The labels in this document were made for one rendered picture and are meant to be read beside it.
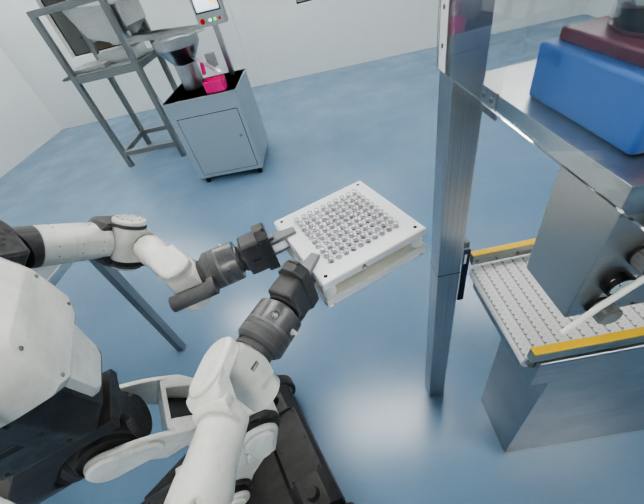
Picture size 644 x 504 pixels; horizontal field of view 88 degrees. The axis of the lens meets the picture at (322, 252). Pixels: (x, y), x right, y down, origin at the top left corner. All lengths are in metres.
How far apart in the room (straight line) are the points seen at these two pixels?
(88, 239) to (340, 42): 5.05
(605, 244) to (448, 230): 0.40
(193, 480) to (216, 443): 0.05
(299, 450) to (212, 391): 0.93
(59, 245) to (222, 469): 0.61
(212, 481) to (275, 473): 0.99
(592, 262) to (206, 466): 0.51
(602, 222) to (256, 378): 0.50
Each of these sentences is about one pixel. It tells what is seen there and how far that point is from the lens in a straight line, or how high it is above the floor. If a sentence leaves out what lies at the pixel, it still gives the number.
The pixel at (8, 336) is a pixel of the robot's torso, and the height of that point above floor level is 1.21.
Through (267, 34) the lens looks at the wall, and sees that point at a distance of 5.63.
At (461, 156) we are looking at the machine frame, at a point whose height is 1.15.
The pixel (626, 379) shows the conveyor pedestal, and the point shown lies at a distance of 1.22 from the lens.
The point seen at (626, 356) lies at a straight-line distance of 0.93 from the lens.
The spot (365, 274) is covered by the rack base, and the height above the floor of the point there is 1.00.
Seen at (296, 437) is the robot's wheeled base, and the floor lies 0.19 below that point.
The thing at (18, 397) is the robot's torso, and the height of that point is 1.15.
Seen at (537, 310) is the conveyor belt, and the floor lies 0.83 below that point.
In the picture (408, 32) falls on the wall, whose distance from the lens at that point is 5.75.
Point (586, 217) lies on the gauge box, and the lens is 0.51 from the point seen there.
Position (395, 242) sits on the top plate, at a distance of 0.67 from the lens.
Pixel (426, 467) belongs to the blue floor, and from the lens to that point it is 1.55.
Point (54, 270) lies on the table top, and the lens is 1.48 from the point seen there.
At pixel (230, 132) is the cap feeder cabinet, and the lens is 3.11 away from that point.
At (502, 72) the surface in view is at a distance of 0.49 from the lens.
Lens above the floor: 1.51
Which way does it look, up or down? 43 degrees down
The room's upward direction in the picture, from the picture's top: 15 degrees counter-clockwise
